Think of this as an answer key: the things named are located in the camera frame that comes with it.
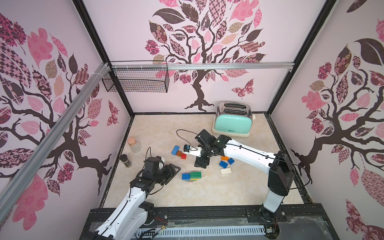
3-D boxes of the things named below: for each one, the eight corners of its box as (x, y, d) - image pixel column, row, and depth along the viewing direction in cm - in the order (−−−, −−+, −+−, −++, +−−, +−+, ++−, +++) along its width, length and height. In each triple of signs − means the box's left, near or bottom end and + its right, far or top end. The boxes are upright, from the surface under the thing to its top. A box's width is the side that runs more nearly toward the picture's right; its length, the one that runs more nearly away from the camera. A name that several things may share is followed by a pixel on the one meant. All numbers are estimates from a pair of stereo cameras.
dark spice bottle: (124, 167, 92) (118, 161, 85) (126, 161, 95) (120, 154, 88) (130, 167, 92) (125, 161, 85) (132, 161, 95) (127, 154, 88)
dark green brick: (190, 181, 87) (190, 176, 82) (190, 176, 89) (190, 171, 83) (201, 181, 87) (201, 176, 82) (200, 176, 89) (201, 171, 83)
